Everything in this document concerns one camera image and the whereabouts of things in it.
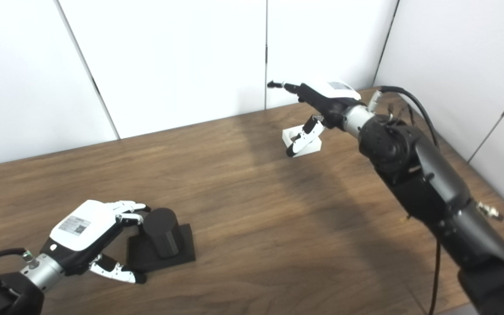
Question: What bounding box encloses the white square piece with hole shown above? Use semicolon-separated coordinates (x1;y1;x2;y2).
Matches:
282;125;322;157

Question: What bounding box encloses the black peg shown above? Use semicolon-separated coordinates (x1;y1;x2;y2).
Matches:
126;208;196;273

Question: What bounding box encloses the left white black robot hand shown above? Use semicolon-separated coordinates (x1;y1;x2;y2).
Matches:
40;200;151;285

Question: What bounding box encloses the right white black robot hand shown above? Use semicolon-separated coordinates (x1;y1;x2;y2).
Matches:
267;80;362;157

